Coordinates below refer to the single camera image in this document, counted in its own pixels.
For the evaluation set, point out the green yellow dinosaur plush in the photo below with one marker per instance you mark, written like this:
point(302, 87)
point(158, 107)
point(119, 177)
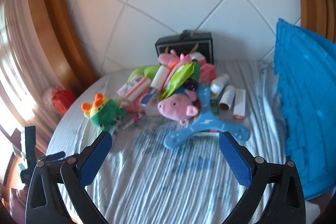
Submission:
point(103, 112)

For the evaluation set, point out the black gift box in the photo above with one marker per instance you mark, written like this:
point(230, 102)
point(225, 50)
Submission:
point(187, 42)

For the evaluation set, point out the pink pig plush blue body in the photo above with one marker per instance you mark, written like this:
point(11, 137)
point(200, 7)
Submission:
point(179, 107)

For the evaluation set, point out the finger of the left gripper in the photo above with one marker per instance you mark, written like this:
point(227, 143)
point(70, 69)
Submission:
point(53, 157)

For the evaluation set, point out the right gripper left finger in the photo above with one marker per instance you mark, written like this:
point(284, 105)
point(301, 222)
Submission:
point(44, 200)

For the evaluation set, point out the green wet wipes pack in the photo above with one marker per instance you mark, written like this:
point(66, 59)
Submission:
point(180, 76)

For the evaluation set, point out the brown green-label medicine bottle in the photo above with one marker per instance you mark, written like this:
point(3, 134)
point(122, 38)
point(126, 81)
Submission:
point(192, 82)

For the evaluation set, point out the pink white tissue pack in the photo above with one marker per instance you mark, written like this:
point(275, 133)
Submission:
point(134, 87)

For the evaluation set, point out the pink pig plush orange dress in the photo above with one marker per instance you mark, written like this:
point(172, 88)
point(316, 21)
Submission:
point(170, 59)

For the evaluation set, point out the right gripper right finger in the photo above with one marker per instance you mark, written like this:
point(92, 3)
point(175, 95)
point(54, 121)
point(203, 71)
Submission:
point(285, 204)

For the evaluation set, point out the red handbag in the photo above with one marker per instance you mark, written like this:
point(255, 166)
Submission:
point(62, 100)

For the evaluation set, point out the white pill bottle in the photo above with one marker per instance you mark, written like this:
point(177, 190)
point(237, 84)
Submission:
point(218, 84)

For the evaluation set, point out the wooden headboard frame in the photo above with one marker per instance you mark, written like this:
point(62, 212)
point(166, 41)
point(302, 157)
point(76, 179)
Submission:
point(61, 44)

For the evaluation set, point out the green bird plush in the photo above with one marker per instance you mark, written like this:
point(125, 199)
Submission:
point(148, 72)

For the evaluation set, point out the blue plastic storage crate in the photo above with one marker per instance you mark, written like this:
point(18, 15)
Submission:
point(305, 64)

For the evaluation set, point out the white red medicine box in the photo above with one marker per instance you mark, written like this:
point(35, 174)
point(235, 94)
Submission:
point(239, 104)

